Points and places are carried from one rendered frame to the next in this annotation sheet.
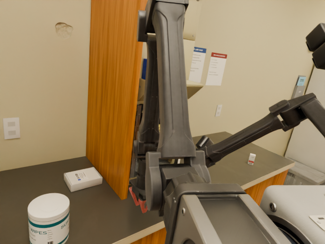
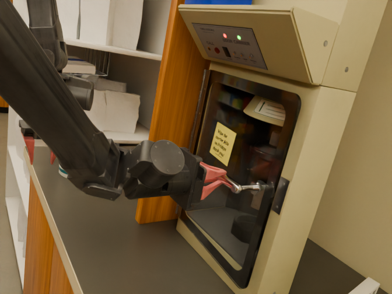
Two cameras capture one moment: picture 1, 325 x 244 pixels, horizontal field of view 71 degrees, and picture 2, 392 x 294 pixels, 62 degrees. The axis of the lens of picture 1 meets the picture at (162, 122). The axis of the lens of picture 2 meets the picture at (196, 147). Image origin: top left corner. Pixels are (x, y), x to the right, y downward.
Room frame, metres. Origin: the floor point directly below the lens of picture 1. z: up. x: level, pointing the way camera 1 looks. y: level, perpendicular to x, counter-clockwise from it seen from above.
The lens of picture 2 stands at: (1.09, -0.68, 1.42)
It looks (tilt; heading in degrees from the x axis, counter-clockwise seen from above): 16 degrees down; 93
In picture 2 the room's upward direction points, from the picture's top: 12 degrees clockwise
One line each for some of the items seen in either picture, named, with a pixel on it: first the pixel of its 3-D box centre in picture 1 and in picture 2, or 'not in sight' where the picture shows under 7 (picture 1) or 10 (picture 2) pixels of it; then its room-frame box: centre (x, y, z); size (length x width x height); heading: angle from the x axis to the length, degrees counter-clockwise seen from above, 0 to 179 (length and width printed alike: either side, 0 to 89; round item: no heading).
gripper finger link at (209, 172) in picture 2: not in sight; (204, 178); (1.09, -0.09, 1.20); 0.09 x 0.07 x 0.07; 40
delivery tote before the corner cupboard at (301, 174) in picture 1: (297, 178); not in sight; (2.93, -2.02, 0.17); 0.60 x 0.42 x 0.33; 38
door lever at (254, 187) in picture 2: not in sight; (234, 180); (1.14, -0.07, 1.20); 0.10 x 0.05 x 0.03; 126
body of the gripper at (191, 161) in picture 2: not in sight; (173, 178); (1.03, -0.14, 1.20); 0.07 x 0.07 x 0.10; 40
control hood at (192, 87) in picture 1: (171, 91); (240, 39); (1.10, -0.02, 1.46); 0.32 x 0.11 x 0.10; 130
